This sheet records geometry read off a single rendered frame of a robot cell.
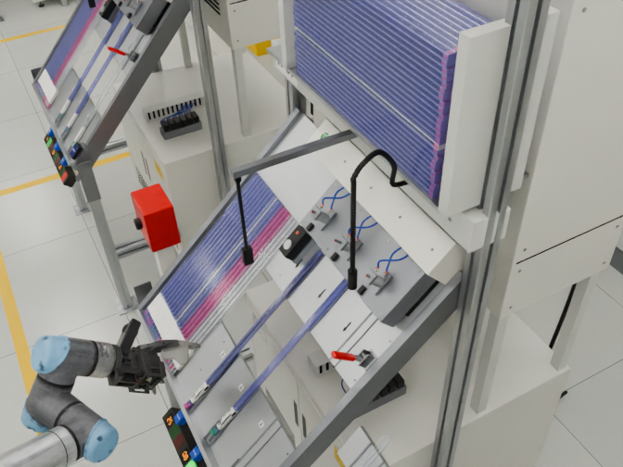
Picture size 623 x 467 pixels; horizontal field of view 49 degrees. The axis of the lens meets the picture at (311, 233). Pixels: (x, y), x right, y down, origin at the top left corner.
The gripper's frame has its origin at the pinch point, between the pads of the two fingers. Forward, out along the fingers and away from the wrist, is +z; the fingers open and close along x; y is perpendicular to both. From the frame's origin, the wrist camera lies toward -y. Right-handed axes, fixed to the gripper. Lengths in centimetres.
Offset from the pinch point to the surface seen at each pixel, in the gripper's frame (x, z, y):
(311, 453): 16.9, 11.5, 32.9
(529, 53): 101, -16, 19
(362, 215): 55, 9, -1
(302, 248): 36.4, 11.3, -7.7
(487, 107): 92, -14, 19
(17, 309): -115, 27, -108
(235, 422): 1.7, 8.7, 16.7
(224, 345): 5.5, 9.7, -2.2
